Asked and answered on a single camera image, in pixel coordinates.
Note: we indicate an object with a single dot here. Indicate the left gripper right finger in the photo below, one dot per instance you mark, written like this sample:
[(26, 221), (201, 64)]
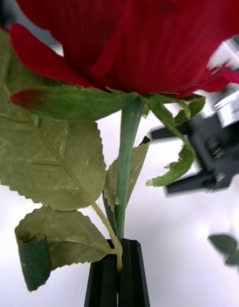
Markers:
[(133, 274)]

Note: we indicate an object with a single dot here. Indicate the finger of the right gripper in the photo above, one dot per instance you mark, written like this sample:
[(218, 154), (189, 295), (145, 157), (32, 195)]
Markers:
[(189, 185), (160, 134)]

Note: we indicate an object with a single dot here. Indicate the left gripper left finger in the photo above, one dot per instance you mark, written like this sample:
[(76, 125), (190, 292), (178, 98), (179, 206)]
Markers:
[(104, 282)]

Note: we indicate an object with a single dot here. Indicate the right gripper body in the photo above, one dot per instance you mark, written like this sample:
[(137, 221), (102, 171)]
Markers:
[(214, 137)]

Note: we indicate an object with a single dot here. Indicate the red rose with leaves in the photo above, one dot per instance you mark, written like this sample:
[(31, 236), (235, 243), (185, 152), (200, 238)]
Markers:
[(129, 38)]

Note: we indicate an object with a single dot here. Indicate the large dark green leaf twig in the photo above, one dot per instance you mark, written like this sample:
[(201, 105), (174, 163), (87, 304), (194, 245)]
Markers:
[(222, 243)]

